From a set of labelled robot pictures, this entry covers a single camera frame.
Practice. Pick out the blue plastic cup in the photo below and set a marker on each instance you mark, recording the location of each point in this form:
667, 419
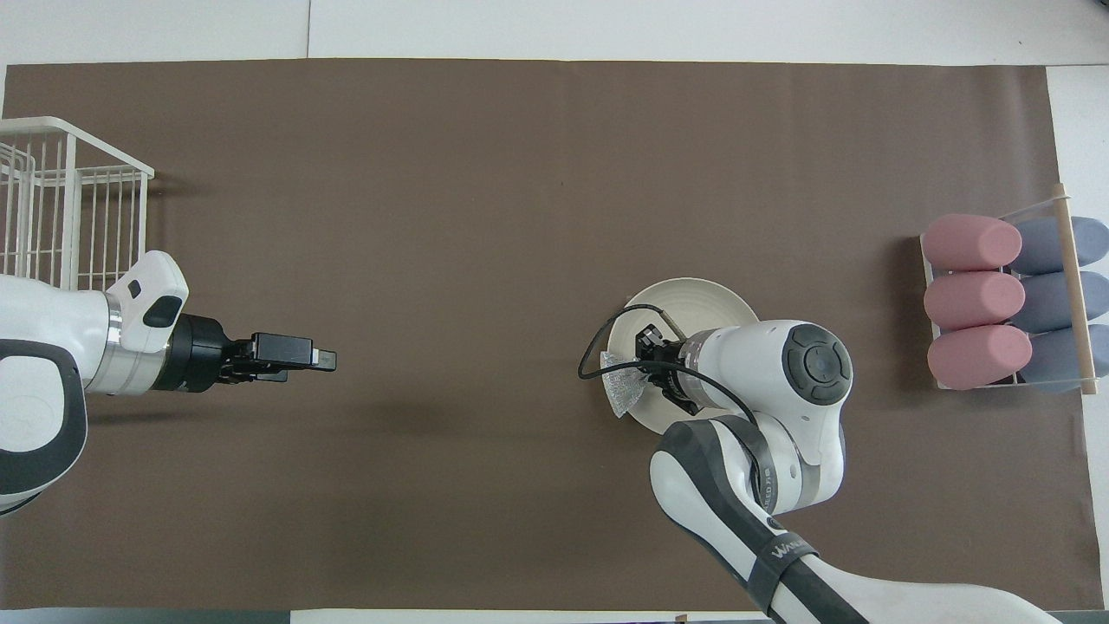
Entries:
1053, 357
1048, 302
1044, 244

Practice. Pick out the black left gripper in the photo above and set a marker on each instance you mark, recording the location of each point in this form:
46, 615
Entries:
195, 355

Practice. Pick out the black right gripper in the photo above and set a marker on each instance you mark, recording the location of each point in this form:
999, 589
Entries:
660, 355

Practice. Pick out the silver mesh sponge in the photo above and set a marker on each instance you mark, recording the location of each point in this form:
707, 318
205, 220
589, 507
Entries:
624, 390

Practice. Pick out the pink plastic cup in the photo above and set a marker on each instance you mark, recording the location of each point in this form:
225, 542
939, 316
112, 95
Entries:
970, 243
972, 301
977, 357

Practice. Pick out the wooden cup holder rack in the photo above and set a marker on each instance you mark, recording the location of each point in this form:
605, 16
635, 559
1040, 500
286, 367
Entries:
1077, 321

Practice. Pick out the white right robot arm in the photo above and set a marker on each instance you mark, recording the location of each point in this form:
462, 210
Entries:
780, 364

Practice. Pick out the brown table mat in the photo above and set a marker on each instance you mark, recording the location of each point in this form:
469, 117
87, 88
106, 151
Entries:
433, 217

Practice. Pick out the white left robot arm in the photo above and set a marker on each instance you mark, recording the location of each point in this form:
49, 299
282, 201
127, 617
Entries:
43, 321

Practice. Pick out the cream round plate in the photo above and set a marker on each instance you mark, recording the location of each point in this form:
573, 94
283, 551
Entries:
702, 303

